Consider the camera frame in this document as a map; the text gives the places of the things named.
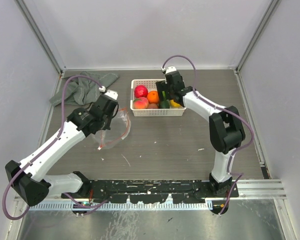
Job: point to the red apple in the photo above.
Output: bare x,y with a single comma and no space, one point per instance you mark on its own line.
140,91

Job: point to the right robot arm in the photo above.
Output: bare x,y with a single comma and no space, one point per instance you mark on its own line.
226,131

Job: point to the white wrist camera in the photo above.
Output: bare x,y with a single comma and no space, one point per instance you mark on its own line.
168,70
110,93

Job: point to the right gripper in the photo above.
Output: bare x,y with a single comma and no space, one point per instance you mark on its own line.
162,86

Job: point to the orange fruit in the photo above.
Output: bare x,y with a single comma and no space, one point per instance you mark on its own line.
153,97

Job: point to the grey cable duct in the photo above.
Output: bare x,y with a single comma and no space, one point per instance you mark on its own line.
166,206

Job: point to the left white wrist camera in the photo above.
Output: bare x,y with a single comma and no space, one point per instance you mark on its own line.
110,93

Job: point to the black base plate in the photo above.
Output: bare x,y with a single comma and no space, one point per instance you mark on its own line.
150,191

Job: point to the grey cloth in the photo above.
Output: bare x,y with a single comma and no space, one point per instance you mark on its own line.
82,91

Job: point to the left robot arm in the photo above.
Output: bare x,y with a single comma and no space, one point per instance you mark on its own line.
29,177

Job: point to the green avocado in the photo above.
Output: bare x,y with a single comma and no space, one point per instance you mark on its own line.
165,104

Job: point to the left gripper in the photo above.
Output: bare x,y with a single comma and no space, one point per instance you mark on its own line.
108,124

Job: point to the yellow lemon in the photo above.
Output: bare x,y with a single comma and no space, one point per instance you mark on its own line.
173,104

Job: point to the clear zip top bag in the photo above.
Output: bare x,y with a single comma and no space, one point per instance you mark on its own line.
119,129

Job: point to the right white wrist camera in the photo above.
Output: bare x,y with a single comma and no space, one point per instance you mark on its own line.
168,70

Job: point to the brown passion fruit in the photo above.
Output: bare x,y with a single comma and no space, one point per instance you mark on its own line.
152,106

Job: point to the pink peach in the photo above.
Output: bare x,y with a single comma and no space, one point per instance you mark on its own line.
140,103

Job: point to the white plastic basket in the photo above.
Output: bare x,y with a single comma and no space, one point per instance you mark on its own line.
150,84

